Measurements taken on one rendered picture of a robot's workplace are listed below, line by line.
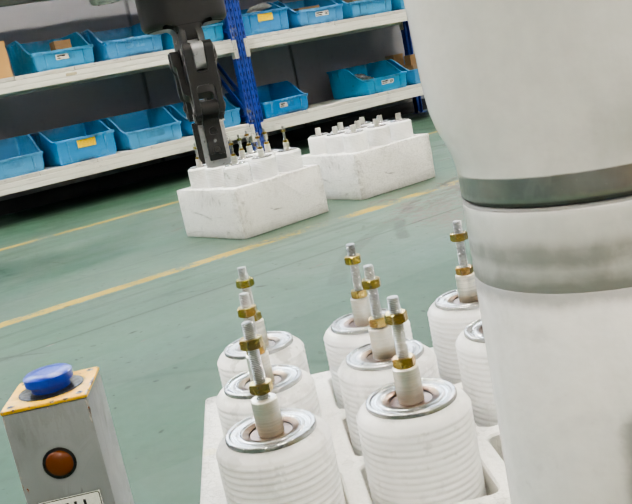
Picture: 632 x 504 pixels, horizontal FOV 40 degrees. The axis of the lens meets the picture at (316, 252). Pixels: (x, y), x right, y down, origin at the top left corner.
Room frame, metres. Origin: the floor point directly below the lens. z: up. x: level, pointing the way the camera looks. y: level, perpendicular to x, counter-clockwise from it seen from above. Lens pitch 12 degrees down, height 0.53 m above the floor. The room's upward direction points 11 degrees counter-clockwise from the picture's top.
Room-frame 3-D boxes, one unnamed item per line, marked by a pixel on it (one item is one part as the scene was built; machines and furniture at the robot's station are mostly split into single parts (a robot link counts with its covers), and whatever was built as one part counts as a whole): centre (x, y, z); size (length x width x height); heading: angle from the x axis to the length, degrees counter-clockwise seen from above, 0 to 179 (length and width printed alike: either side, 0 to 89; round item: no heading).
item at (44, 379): (0.70, 0.24, 0.32); 0.04 x 0.04 x 0.02
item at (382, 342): (0.79, -0.05, 0.26); 0.02 x 0.02 x 0.03
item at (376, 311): (0.79, -0.05, 0.30); 0.01 x 0.01 x 0.08
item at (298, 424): (0.67, 0.06, 0.25); 0.08 x 0.08 x 0.01
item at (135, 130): (5.54, 0.94, 0.36); 0.50 x 0.38 x 0.21; 32
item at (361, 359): (0.79, -0.05, 0.25); 0.08 x 0.08 x 0.01
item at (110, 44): (5.53, 0.92, 0.90); 0.50 x 0.38 x 0.21; 29
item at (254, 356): (0.67, 0.06, 0.31); 0.01 x 0.01 x 0.08
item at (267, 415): (0.67, 0.06, 0.26); 0.02 x 0.02 x 0.03
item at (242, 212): (3.22, 0.20, 0.09); 0.39 x 0.39 x 0.18; 38
